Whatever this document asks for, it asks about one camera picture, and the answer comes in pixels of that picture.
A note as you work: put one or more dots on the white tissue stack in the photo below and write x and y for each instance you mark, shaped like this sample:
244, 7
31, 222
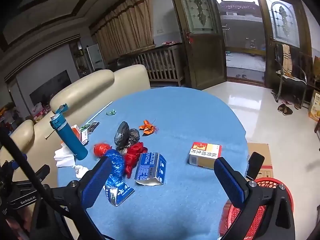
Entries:
62, 156

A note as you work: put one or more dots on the cardboard box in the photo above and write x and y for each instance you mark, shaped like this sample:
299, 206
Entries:
262, 150

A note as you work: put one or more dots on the striped towel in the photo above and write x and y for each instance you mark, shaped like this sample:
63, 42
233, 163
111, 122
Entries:
287, 60

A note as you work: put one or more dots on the red plastic bag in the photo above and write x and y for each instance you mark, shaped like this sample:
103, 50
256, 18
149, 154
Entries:
132, 157

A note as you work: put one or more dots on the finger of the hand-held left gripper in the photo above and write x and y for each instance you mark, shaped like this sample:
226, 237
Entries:
18, 161
42, 172

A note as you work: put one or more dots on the small white box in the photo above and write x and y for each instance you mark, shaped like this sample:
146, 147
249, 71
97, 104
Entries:
85, 137

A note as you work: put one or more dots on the red plastic basket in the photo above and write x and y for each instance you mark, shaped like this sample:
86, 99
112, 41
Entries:
235, 216

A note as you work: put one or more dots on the black television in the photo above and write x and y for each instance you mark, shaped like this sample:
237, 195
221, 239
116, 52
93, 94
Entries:
52, 86

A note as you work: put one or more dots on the beige curtain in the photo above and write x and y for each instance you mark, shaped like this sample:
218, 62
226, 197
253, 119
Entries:
125, 25

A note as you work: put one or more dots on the dark display cabinet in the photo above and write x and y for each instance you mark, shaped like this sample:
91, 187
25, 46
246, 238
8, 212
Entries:
80, 62

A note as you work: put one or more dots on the red plastic wrapper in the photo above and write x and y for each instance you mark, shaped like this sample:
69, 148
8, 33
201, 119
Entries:
101, 149

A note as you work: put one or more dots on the wooden crib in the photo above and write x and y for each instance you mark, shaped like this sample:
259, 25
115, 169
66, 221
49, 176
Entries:
160, 67

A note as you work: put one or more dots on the blue paper carton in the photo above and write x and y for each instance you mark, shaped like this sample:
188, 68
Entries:
150, 168

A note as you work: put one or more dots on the pink plastic bag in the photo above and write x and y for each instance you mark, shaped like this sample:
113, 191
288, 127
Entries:
37, 110

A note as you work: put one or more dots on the wooden glass door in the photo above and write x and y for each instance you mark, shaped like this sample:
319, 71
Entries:
268, 55
205, 60

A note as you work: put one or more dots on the cream leather sofa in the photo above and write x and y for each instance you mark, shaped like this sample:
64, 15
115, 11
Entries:
82, 90

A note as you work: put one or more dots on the green candy wrapper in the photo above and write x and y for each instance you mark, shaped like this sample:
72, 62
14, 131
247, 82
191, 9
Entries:
110, 112

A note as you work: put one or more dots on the black plastic bag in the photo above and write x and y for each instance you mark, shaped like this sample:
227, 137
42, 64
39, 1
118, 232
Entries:
122, 135

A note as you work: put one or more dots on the black chair back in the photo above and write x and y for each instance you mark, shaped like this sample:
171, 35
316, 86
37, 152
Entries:
255, 165

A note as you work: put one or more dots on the red door ornament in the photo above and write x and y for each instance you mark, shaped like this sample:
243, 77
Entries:
190, 39

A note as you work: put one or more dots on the white thin stick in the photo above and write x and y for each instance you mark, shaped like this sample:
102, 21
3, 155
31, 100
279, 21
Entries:
101, 112

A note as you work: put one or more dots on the pink cloth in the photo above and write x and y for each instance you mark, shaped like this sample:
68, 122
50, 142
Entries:
171, 43

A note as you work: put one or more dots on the metal frame chair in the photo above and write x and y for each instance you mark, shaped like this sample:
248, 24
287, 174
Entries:
290, 76

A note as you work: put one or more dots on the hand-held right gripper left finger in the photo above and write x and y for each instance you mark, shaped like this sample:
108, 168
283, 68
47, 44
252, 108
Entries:
96, 180

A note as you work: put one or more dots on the orange wrapper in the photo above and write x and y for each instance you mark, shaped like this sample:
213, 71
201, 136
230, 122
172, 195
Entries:
147, 128

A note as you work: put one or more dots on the yellow carton box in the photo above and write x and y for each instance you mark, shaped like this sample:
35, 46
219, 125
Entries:
315, 107

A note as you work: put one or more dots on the red white packet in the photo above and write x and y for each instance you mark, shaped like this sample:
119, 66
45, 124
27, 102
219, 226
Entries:
75, 129

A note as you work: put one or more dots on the blue foil packet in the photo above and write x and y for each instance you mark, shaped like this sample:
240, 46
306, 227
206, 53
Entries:
117, 170

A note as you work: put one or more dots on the orange white medicine box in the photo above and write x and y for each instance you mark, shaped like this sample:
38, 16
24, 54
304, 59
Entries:
203, 158

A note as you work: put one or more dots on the teal insulated bottle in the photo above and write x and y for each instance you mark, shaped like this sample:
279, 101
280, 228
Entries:
70, 140

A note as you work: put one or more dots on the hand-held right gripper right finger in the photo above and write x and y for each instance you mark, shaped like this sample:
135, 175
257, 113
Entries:
230, 182

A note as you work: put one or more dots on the green sachet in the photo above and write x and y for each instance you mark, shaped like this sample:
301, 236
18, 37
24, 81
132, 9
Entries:
85, 127

